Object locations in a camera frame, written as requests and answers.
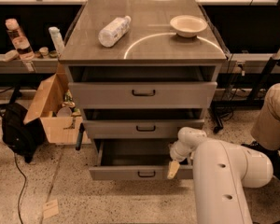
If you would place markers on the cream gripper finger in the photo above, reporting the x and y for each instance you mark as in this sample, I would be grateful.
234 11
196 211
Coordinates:
173 169

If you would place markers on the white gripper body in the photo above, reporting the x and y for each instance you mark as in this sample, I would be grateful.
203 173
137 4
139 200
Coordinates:
176 153

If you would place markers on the grey bottom drawer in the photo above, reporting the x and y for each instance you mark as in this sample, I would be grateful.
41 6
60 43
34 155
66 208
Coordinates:
131 159

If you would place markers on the grey drawer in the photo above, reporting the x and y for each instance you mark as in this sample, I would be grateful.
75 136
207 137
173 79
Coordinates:
139 128
109 95
131 159

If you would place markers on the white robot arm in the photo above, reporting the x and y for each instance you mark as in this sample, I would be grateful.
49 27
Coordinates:
221 172

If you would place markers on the grey middle drawer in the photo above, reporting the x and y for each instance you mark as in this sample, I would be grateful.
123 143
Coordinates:
139 128

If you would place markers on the grey top drawer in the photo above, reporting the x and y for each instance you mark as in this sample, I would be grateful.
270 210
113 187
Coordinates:
109 95

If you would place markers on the grey drawer cabinet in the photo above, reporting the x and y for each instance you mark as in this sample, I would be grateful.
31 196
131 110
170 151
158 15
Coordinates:
151 51

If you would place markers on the open cardboard box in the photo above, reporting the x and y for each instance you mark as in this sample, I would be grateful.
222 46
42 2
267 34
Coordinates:
47 102

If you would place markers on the person leg khaki trousers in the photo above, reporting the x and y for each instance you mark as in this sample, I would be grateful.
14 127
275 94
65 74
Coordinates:
266 130

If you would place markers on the black shoe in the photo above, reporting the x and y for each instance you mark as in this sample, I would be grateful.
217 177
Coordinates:
273 155

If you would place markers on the white paper bowl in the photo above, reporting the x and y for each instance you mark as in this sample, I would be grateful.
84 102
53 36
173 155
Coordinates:
188 26

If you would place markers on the paper tag on floor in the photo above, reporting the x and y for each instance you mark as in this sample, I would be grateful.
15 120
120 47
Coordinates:
50 209

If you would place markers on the clear plastic water bottle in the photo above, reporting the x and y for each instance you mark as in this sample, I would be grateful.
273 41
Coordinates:
114 31

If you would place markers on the black backpack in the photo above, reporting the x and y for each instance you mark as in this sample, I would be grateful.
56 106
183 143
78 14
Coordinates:
22 139

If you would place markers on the white tube bottle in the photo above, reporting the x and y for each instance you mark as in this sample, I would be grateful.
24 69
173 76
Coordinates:
57 39

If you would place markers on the tall labelled bottle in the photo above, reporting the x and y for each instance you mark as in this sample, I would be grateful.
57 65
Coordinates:
19 40

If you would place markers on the pale sponge on shelf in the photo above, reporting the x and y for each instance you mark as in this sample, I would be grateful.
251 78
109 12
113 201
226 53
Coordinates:
11 55

